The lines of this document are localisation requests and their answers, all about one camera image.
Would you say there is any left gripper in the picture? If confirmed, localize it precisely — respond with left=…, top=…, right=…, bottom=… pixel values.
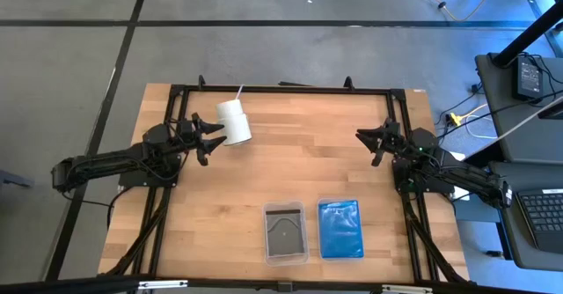
left=174, top=111, right=229, bottom=167

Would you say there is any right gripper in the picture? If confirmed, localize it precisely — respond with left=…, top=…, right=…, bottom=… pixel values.
left=355, top=117, right=413, bottom=168

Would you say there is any white cylinder with rod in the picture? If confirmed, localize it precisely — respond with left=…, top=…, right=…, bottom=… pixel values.
left=215, top=84, right=253, bottom=147

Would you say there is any clear plastic bin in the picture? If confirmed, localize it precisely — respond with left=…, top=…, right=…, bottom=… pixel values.
left=261, top=200, right=311, bottom=268
left=316, top=196, right=367, bottom=263

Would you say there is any white box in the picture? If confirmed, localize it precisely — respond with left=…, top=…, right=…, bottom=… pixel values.
left=443, top=151, right=471, bottom=202

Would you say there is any short black pole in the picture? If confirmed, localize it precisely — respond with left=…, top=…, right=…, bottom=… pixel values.
left=461, top=142, right=505, bottom=176

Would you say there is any grey desk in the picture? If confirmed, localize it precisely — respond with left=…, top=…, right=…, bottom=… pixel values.
left=486, top=160, right=563, bottom=272
left=473, top=52, right=563, bottom=165

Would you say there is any black power adapter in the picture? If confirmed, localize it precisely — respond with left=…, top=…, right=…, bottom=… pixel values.
left=511, top=55, right=545, bottom=103

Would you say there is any black keyboard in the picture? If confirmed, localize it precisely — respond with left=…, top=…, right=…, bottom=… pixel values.
left=515, top=187, right=563, bottom=254

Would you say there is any long black pole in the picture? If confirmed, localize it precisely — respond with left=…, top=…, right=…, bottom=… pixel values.
left=491, top=0, right=563, bottom=70

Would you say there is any black beam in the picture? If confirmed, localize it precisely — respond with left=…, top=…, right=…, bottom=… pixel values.
left=0, top=275, right=563, bottom=294

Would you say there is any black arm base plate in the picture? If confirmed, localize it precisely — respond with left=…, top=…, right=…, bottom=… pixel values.
left=392, top=157, right=455, bottom=195
left=117, top=152, right=182, bottom=189

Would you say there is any black metal table frame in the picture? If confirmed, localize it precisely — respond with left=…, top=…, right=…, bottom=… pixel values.
left=99, top=74, right=470, bottom=286

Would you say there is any white yellow cable loop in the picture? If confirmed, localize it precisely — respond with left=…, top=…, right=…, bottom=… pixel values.
left=464, top=103, right=497, bottom=140

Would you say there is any black floor cable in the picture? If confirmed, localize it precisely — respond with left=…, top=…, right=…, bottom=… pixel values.
left=106, top=186, right=129, bottom=232

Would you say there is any yellow floor cable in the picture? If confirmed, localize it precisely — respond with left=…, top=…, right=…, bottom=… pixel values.
left=391, top=0, right=502, bottom=23

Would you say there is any silver bracket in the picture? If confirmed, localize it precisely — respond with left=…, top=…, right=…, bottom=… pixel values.
left=137, top=279, right=189, bottom=290
left=381, top=284, right=435, bottom=294

